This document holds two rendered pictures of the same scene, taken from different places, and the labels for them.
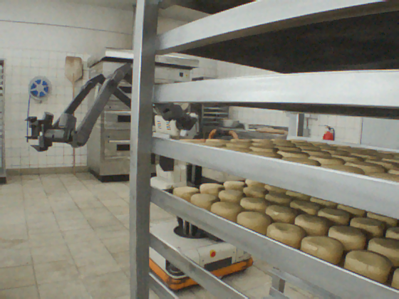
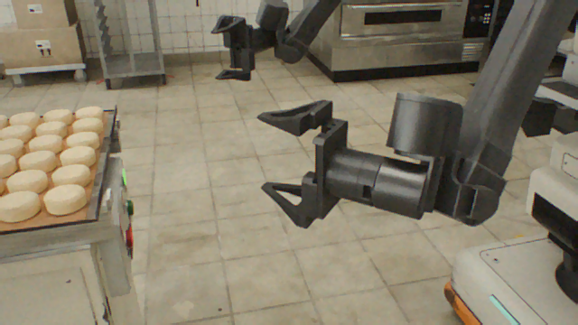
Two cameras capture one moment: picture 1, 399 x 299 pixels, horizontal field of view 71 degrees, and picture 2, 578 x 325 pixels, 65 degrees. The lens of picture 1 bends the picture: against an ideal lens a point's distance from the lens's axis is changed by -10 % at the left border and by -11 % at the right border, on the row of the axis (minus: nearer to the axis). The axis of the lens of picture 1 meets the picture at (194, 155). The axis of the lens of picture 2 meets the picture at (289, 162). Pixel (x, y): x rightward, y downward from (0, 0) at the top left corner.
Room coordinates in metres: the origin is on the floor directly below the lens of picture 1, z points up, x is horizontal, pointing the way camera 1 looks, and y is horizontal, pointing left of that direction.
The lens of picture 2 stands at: (0.86, 0.56, 1.24)
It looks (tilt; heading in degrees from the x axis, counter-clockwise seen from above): 28 degrees down; 19
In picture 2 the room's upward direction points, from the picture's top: straight up
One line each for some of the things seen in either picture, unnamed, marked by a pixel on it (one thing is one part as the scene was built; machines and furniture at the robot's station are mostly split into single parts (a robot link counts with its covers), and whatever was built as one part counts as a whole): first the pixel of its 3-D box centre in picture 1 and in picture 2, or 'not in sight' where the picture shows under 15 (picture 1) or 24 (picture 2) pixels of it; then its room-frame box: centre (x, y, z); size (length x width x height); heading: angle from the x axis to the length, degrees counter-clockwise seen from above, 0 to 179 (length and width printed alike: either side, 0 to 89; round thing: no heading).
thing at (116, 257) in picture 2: not in sight; (116, 219); (1.40, 1.06, 0.77); 0.24 x 0.04 x 0.14; 35
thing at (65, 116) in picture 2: not in sight; (59, 118); (1.48, 1.22, 0.91); 0.05 x 0.05 x 0.02
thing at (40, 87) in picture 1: (38, 109); not in sight; (4.90, 2.61, 1.10); 0.41 x 0.17 x 1.10; 122
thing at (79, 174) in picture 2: not in sight; (71, 177); (1.31, 1.04, 0.91); 0.05 x 0.05 x 0.02
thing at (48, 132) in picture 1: (50, 135); (349, 174); (1.31, 0.64, 0.99); 0.07 x 0.07 x 0.10; 79
